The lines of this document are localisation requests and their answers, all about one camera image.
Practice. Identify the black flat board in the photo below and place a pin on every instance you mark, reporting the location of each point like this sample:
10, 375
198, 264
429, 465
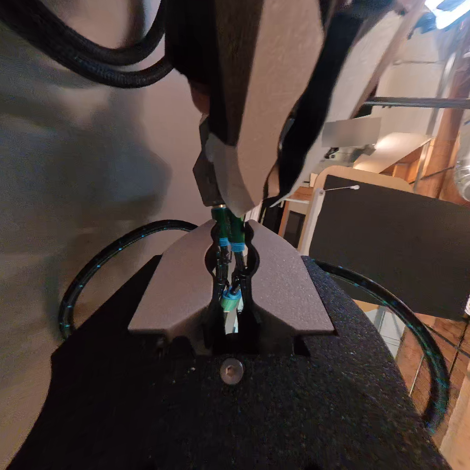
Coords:
385, 238

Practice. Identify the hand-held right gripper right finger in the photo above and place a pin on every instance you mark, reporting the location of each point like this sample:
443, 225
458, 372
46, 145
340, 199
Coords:
290, 290

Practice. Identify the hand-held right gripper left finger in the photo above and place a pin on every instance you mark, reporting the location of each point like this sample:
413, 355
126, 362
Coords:
176, 290

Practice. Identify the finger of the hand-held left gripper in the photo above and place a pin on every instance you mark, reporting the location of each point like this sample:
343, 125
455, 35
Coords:
279, 73
198, 44

